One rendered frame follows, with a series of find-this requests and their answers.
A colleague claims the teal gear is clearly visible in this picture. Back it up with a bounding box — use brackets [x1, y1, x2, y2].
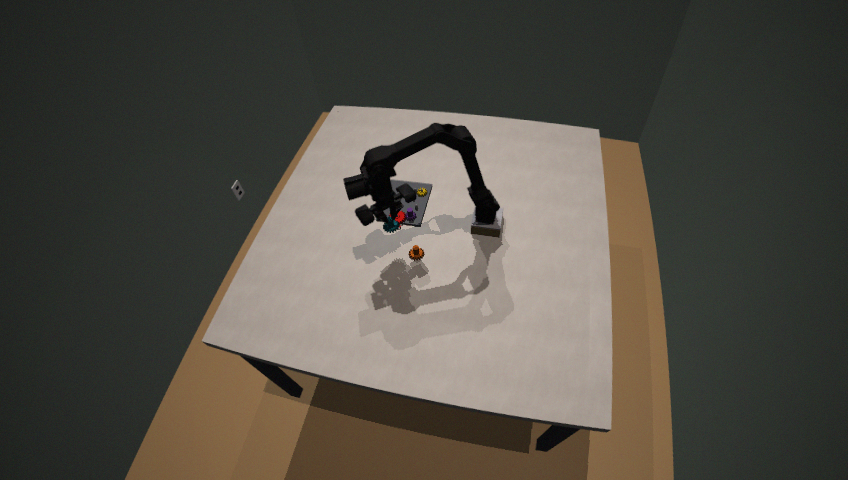
[383, 217, 399, 233]

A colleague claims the orange gear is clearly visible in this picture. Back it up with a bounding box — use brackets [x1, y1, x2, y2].
[409, 245, 424, 261]

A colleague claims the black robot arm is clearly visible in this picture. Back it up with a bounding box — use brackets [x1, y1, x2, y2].
[343, 123, 500, 225]

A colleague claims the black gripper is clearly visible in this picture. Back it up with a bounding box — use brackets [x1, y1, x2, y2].
[355, 183, 416, 226]

